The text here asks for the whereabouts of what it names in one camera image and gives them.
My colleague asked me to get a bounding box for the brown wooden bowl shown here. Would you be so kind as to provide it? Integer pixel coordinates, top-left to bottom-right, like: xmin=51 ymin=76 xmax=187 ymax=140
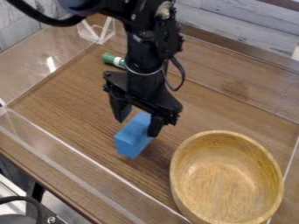
xmin=169 ymin=130 xmax=284 ymax=224

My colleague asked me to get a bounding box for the clear acrylic tray wall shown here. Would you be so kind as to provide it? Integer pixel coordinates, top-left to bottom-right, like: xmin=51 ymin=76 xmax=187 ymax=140
xmin=0 ymin=28 xmax=299 ymax=224

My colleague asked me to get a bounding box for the green white marker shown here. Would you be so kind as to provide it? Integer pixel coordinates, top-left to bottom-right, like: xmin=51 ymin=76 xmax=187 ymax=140
xmin=101 ymin=52 xmax=125 ymax=68

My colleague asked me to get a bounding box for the black table leg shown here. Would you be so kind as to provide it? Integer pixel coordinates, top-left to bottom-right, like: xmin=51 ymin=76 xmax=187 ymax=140
xmin=32 ymin=182 xmax=45 ymax=202

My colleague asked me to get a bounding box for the blue rectangular block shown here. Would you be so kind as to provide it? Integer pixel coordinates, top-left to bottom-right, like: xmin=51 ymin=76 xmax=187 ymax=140
xmin=113 ymin=112 xmax=153 ymax=159

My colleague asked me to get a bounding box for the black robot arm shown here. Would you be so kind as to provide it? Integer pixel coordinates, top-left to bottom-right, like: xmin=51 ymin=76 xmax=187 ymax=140
xmin=5 ymin=0 xmax=183 ymax=137

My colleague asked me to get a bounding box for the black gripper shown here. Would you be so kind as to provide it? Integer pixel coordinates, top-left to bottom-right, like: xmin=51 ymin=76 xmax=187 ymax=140
xmin=103 ymin=71 xmax=183 ymax=137

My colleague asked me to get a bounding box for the black cable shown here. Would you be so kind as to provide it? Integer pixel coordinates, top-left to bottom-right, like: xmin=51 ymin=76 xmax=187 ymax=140
xmin=0 ymin=195 xmax=44 ymax=224

